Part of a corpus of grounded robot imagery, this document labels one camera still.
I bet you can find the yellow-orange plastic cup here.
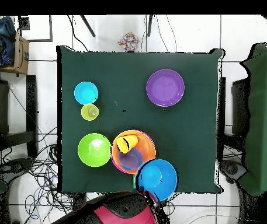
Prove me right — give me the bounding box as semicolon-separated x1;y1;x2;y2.
116;136;130;155
126;134;139;149

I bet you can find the translucent yellow plastic cup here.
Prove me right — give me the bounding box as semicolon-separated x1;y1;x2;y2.
81;103;100;121

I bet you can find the large blue plastic bowl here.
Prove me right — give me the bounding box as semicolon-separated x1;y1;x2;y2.
134;159;179;203

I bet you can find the translucent blue ribbed bowl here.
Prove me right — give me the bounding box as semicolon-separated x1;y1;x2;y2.
117;148;144;171

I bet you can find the black bench frame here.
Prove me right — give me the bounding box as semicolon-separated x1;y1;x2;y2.
0;74;39;159

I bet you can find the colourful patterned box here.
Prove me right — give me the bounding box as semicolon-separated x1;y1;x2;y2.
117;31;140;53

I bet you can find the green plastic bowl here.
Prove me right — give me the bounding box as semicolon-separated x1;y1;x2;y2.
77;132;112;168

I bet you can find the small cyan plastic bowl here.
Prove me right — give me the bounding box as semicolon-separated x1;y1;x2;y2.
74;80;99;106

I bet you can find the large pink plastic bowl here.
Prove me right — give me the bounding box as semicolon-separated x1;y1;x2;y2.
110;129;157;175

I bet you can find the purple plastic bowl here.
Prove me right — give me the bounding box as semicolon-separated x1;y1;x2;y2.
145;68;185;108

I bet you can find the black tripod leg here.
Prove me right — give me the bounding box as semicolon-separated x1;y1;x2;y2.
80;15;96;38
147;15;153;37

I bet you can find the dark green tablecloth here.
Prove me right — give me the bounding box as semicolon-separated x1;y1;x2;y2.
56;45;225;194

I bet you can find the brown cardboard box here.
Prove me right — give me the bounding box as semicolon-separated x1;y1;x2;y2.
0;29;30;76

